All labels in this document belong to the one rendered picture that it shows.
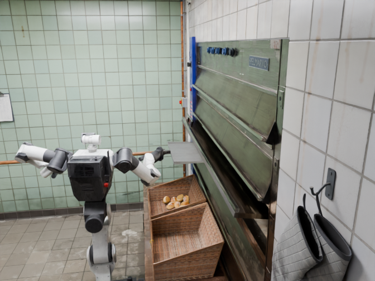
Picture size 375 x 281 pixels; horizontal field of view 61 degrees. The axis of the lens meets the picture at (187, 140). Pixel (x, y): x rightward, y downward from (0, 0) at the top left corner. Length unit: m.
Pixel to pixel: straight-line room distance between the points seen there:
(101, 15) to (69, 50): 0.53
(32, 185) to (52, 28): 1.88
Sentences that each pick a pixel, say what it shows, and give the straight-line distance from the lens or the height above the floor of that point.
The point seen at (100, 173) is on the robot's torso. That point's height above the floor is 1.33.
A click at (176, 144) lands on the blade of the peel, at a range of 3.00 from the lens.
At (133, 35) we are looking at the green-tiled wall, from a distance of 3.85.
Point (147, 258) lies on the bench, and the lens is 2.52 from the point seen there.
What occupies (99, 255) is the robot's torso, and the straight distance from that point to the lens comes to 2.50.
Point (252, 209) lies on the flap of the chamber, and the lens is 1.44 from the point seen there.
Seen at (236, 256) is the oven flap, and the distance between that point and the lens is 1.91.
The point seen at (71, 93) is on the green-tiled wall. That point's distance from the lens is 3.97.
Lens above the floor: 2.09
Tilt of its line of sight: 17 degrees down
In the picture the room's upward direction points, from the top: 1 degrees counter-clockwise
